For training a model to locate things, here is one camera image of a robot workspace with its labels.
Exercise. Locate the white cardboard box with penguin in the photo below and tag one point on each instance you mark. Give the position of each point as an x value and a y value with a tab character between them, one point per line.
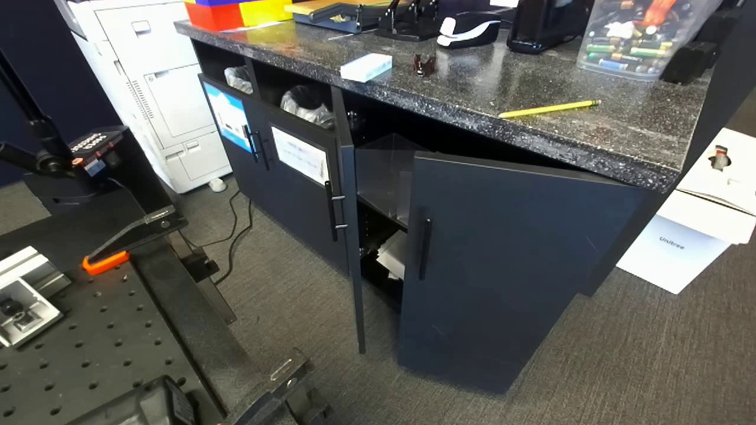
720	190

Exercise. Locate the black device with blue label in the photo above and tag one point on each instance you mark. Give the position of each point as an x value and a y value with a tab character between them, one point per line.
522	45

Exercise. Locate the cabinet door with blue label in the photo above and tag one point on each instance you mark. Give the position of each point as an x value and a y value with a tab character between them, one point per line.
237	168

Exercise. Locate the black perforated breadboard table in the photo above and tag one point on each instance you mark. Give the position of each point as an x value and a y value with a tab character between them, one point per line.
85	346

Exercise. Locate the red plastic bin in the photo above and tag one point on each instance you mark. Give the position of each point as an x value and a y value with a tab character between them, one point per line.
212	15

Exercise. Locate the narrow dark cabinet door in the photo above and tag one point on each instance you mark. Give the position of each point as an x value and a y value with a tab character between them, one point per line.
348	227

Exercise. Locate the silver metal mount bracket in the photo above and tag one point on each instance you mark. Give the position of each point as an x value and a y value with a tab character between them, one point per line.
23	300

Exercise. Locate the dark blue book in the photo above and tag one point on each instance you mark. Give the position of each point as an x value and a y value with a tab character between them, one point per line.
331	15

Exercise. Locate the small black case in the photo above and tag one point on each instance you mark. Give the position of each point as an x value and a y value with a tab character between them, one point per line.
687	63

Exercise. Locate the wide dark cabinet door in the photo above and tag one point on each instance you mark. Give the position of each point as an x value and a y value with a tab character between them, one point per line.
510	267

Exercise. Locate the white item in shelf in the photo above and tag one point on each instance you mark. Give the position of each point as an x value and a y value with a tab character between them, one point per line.
237	76

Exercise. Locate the white paper sheet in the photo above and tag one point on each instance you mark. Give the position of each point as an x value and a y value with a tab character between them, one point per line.
670	253

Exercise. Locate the blue plastic lid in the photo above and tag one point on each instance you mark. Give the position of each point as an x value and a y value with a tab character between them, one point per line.
216	4

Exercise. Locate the crumpled clear plastic bag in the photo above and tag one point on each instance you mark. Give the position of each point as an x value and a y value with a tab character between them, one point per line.
306	104

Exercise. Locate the white and black tape dispenser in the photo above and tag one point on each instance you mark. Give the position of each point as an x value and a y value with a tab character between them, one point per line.
465	31

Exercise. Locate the dark cabinet with granite counter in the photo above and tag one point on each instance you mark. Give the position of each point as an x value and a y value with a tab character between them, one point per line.
503	85

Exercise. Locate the yellow pencil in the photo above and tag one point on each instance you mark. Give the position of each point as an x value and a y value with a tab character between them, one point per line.
549	109

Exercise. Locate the black desk organizer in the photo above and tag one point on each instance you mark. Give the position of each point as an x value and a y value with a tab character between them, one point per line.
405	21

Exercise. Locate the white paper stack in cabinet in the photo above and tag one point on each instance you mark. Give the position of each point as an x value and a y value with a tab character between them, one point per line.
393	253

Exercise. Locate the small white box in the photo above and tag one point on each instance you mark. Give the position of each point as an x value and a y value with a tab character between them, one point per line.
367	66

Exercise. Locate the small dark red clip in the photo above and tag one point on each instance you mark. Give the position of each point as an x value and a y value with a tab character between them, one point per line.
425	64

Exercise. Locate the cabinet door with white label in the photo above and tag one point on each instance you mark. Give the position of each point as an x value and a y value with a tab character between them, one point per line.
295	204

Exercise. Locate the yellow plastic bin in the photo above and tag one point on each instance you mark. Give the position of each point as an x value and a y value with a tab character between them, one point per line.
263	11

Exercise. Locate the white filing cabinet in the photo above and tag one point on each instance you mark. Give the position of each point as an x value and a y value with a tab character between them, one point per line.
149	85

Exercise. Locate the black metal rail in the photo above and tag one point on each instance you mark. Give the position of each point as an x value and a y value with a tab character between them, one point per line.
196	321

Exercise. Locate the clear plastic storage bin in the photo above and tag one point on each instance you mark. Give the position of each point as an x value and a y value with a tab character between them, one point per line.
641	39

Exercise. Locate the blue and white paper label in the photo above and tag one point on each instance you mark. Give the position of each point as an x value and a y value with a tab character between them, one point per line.
228	116

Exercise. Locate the black clamp lever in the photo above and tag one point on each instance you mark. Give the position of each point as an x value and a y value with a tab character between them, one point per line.
139	227

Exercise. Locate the black camera stand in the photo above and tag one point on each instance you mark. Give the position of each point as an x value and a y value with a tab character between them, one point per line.
48	153

